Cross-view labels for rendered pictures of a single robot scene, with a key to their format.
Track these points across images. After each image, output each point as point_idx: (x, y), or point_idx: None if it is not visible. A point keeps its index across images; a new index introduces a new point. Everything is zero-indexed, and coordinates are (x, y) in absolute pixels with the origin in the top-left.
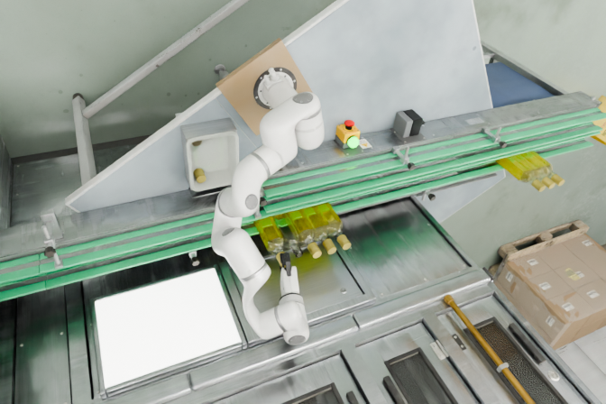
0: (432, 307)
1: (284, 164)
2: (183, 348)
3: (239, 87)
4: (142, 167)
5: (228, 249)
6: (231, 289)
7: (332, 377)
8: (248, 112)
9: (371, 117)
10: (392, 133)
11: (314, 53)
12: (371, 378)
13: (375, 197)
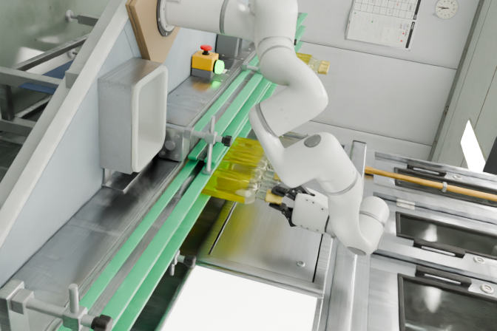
0: (367, 182)
1: None
2: None
3: (148, 4)
4: (63, 165)
5: (334, 154)
6: (241, 268)
7: (391, 270)
8: (152, 43)
9: (205, 43)
10: (223, 57)
11: None
12: (411, 248)
13: (247, 123)
